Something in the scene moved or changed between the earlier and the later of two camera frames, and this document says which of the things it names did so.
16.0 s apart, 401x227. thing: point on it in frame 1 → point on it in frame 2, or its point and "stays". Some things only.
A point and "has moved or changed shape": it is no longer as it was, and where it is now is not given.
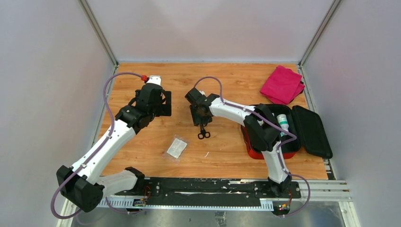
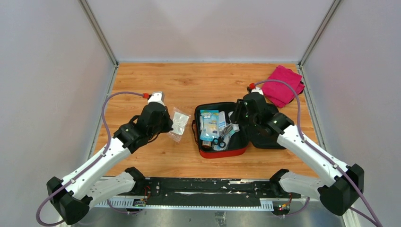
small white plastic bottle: [283, 123] has moved or changed shape
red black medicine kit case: [301, 128] → [241, 141]
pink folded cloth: [283, 86] stays
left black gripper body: [156, 110] → [164, 126]
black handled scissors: [203, 134] → [219, 141]
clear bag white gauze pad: [176, 149] → [180, 119]
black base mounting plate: [169, 191] stays
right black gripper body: [198, 118] → [242, 116]
